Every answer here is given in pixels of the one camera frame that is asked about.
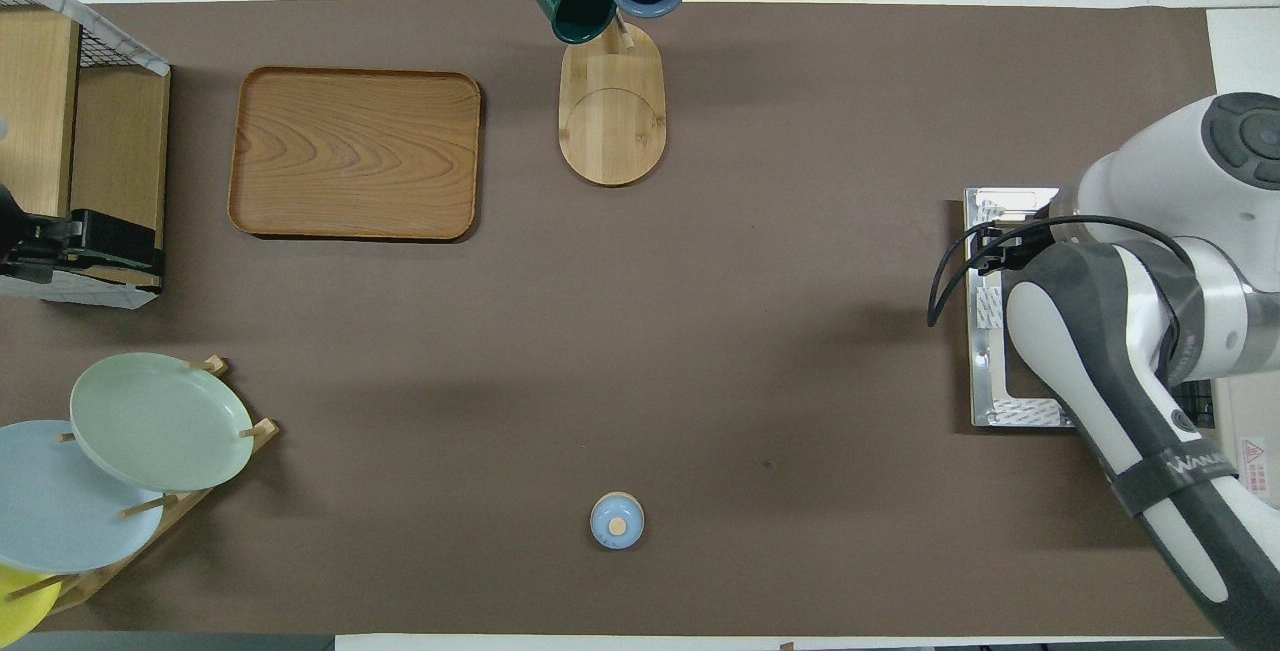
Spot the glass oven door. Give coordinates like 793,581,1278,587
963,187,1086,429

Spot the light blue plate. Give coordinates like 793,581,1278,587
0,419,166,575

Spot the wooden plate rack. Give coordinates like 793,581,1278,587
30,355,281,615

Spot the wooden serving tray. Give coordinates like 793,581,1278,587
227,66,483,243

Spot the wooden mug tree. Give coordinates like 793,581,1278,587
528,0,691,188

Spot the wood and wire shelf rack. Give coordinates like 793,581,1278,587
0,0,173,310

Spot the metal oven wire rack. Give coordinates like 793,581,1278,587
1175,381,1215,429

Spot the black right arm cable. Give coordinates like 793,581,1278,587
927,215,1193,377

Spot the pale green plate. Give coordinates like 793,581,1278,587
69,352,255,493

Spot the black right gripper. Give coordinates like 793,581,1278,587
966,219,1053,277

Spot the yellow plate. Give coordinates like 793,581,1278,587
0,564,61,640

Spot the brown table mat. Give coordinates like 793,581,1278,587
0,0,1241,637

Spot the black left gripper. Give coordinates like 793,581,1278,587
0,183,164,282

